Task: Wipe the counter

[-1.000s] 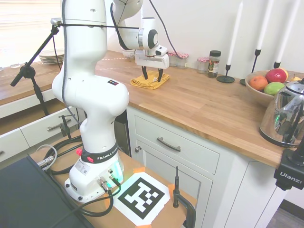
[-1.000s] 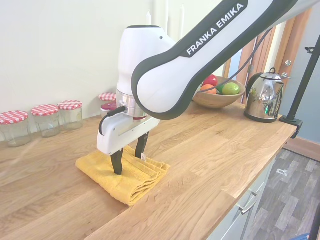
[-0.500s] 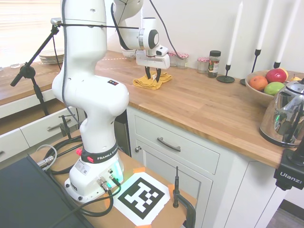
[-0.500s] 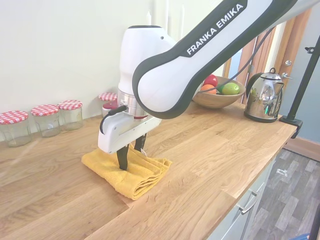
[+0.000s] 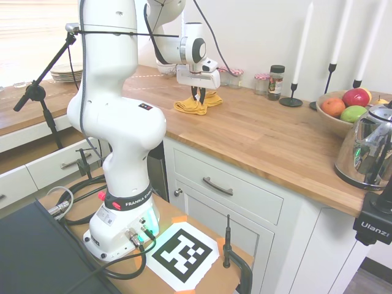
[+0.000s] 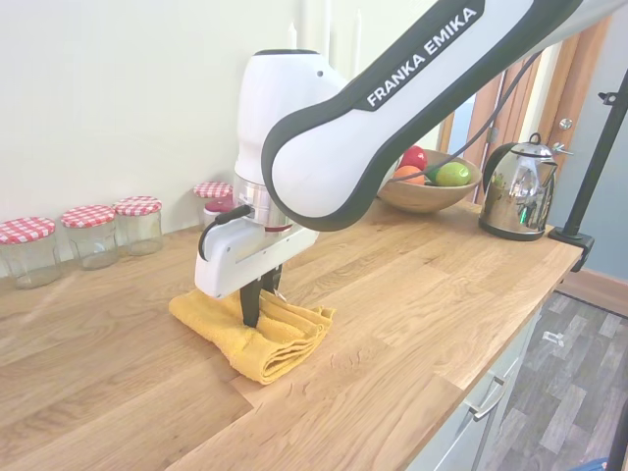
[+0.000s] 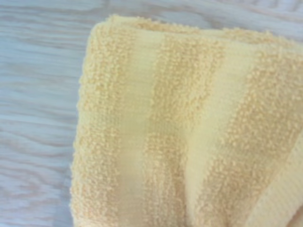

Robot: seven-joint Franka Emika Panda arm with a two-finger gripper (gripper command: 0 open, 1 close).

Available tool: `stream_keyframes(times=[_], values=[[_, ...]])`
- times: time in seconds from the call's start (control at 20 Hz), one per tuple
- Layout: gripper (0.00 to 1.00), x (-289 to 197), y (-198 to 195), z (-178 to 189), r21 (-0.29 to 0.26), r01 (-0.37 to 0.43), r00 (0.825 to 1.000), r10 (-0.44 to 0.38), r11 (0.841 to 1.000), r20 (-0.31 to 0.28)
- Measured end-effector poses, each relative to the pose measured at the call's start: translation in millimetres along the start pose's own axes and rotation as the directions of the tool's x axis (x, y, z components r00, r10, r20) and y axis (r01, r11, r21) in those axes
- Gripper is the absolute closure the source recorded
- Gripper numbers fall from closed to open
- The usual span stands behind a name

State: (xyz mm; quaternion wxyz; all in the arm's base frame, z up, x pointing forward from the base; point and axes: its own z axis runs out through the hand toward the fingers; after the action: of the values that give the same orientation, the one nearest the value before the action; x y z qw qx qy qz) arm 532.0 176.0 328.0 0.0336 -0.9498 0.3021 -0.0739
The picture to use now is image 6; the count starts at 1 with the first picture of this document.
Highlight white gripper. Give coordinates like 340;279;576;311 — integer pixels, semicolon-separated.
194;218;321;330

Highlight yellow towel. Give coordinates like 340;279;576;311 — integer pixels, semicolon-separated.
168;288;338;387

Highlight glass jar red checkered lid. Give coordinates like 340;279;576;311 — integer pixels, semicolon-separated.
60;204;120;272
113;195;164;258
191;181;235;233
0;216;63;290

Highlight orange fruit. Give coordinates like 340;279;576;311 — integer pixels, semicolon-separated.
392;165;426;187

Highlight wooden fruit bowl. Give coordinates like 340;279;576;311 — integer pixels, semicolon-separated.
376;149;485;215

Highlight red apple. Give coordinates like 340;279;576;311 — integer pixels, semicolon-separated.
398;145;430;171

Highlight green apple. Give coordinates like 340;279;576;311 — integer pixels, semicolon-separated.
435;161;474;188

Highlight white kitchen cabinet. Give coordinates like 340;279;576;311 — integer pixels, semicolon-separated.
406;288;547;471

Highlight stainless steel kettle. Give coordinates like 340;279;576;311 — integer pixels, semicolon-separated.
478;131;561;243

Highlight brown wooden door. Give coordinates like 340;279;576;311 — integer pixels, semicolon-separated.
460;19;614;208

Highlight black stand pole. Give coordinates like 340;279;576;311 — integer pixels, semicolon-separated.
548;63;628;274

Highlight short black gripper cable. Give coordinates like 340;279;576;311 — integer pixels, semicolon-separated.
197;204;254;262

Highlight white red wrist mount piece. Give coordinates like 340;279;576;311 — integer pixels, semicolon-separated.
202;197;236;229

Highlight silver drawer bar handle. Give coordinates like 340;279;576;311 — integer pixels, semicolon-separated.
467;375;507;422

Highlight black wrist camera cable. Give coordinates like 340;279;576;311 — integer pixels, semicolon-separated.
425;48;544;174

